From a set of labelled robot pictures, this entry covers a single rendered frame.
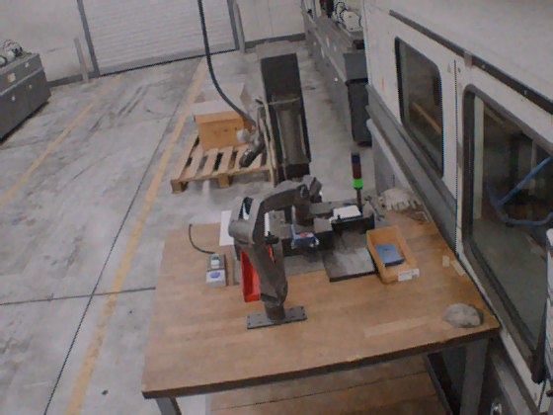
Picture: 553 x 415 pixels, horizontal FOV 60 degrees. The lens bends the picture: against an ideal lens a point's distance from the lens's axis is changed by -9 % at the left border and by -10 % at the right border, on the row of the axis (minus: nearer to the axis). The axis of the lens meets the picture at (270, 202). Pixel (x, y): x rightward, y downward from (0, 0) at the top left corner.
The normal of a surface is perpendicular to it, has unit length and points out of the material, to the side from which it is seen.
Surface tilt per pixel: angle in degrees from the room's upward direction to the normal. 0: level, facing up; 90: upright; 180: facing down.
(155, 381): 0
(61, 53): 90
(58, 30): 90
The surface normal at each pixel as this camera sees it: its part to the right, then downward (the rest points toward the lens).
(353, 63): 0.02, 0.47
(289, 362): -0.15, -0.88
